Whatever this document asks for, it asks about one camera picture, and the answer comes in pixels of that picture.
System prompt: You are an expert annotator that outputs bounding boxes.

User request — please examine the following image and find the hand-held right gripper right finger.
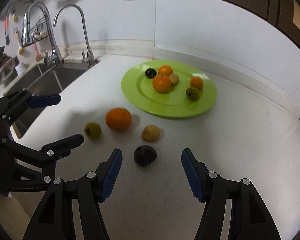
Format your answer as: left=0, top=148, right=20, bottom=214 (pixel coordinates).
left=181, top=148, right=282, bottom=240

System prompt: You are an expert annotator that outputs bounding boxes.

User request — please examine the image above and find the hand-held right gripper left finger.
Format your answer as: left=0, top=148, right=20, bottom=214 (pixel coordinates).
left=22, top=149, right=123, bottom=240

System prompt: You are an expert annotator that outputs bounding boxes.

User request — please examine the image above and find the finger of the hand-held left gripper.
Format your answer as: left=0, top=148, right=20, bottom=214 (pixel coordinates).
left=0, top=88, right=62, bottom=122
left=1, top=133, right=85, bottom=168

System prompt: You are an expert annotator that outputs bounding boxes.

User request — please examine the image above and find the green round fruit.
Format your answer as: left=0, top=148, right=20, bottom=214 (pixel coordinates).
left=84, top=122, right=102, bottom=139
left=185, top=87, right=200, bottom=101

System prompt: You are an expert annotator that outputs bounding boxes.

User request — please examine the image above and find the large orange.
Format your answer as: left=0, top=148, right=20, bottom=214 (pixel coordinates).
left=105, top=108, right=132, bottom=131

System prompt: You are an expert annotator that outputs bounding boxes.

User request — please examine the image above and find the tan round fruit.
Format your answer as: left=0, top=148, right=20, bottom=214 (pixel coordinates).
left=168, top=73, right=180, bottom=86
left=141, top=125, right=161, bottom=142

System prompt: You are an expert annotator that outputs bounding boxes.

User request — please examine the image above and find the green plate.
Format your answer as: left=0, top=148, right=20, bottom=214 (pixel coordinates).
left=121, top=60, right=218, bottom=118

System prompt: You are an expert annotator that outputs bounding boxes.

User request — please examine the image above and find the small orange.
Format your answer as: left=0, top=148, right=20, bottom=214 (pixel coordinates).
left=190, top=76, right=204, bottom=90
left=158, top=65, right=173, bottom=77
left=152, top=74, right=172, bottom=94

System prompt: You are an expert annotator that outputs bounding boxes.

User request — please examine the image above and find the steel sink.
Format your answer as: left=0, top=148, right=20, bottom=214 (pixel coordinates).
left=0, top=61, right=100, bottom=140

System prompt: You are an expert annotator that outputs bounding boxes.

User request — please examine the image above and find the white cup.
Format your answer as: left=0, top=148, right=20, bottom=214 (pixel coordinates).
left=15, top=62, right=27, bottom=75

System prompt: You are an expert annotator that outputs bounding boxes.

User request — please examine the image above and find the pink hanging utensil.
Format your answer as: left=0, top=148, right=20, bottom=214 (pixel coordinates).
left=34, top=42, right=42, bottom=62

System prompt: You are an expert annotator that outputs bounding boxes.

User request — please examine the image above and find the large chrome faucet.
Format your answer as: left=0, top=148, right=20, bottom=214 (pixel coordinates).
left=21, top=2, right=63, bottom=67

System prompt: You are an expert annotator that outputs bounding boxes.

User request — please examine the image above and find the hanging dish brush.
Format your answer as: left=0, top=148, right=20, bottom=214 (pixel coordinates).
left=14, top=30, right=25, bottom=55

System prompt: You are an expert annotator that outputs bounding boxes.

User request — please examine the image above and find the slim chrome faucet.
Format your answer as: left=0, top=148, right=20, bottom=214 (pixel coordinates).
left=53, top=4, right=95, bottom=67

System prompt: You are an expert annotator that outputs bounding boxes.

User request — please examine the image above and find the black wire basket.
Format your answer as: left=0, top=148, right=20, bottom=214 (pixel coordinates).
left=21, top=16, right=50, bottom=47

